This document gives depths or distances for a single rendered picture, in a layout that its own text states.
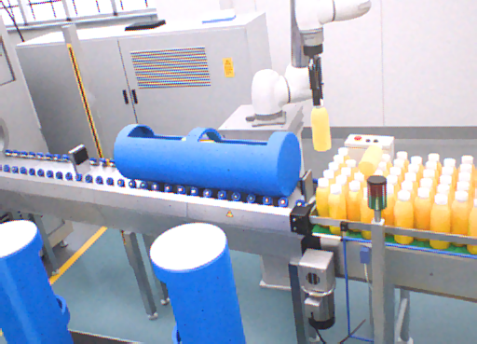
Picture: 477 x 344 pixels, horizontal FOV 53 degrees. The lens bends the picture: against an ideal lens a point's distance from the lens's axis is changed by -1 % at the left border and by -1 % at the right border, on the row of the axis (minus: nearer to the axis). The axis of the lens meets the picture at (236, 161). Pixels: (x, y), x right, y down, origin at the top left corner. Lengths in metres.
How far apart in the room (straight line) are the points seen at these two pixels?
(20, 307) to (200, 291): 0.83
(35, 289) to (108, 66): 2.36
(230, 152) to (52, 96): 2.79
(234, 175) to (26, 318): 1.05
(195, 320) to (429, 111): 3.53
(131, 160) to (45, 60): 2.31
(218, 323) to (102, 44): 2.80
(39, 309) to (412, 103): 3.70
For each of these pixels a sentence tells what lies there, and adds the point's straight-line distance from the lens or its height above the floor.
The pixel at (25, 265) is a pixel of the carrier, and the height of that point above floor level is 0.95.
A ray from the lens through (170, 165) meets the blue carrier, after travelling 2.24.
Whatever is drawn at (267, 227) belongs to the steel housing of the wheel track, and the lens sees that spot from 2.15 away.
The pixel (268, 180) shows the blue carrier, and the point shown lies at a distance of 2.01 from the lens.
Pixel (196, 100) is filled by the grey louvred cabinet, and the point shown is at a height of 0.90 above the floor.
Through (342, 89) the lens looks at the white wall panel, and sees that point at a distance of 4.84.
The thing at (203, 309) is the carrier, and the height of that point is 0.84.
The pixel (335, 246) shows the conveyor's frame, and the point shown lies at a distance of 1.96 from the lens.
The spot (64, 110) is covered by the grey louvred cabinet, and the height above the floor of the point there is 0.84.
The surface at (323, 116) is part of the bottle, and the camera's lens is 1.94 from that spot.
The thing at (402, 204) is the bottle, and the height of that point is 1.07.
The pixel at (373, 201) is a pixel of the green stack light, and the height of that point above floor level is 1.19.
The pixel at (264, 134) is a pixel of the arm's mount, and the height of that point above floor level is 1.04.
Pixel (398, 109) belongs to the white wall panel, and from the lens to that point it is 4.85.
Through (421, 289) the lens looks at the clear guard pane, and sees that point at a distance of 1.93.
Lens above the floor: 2.02
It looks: 25 degrees down
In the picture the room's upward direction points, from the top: 9 degrees counter-clockwise
